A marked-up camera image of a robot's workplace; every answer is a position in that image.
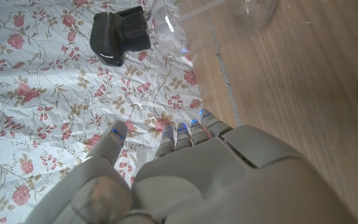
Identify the clear plastic spray bottle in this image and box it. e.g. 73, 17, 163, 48
146, 0, 281, 63

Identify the floral print backdrop cloth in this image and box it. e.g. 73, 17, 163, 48
0, 0, 204, 224

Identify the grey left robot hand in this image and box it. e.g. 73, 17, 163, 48
23, 108, 358, 224

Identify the black trigger sprayer head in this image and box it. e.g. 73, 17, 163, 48
89, 5, 152, 68

